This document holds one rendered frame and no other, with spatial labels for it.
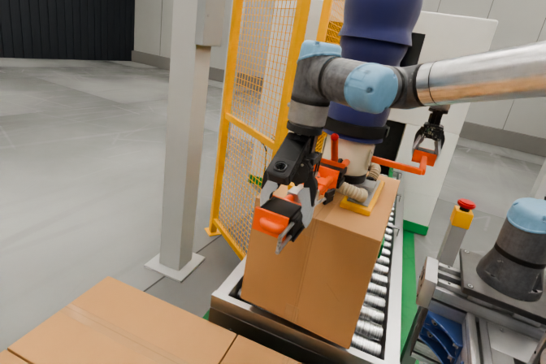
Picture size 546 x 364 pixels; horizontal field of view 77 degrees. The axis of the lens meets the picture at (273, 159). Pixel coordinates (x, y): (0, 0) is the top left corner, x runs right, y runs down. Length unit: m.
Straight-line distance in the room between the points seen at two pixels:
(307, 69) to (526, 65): 0.31
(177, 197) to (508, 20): 8.87
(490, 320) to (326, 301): 0.44
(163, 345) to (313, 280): 0.55
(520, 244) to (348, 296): 0.47
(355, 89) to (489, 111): 9.41
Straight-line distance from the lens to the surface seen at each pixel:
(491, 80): 0.59
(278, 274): 1.18
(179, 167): 2.13
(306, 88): 0.63
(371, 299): 1.70
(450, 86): 0.61
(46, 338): 1.44
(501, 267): 1.09
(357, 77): 0.55
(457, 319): 1.16
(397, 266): 1.89
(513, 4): 9.99
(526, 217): 1.04
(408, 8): 1.16
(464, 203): 1.65
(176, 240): 2.36
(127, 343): 1.37
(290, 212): 0.70
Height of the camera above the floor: 1.55
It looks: 19 degrees down
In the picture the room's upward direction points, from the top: 9 degrees clockwise
